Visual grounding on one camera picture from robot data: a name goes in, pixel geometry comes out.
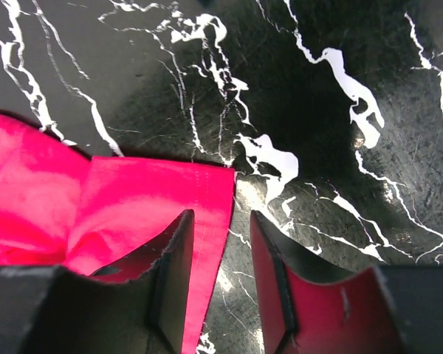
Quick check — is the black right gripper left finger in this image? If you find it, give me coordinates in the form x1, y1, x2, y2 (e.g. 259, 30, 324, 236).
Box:
0, 210, 194, 353

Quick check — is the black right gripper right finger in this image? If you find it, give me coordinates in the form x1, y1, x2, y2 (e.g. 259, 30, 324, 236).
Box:
250, 211, 443, 353

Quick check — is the magenta t shirt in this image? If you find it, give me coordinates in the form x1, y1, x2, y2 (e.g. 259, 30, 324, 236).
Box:
0, 114, 235, 353

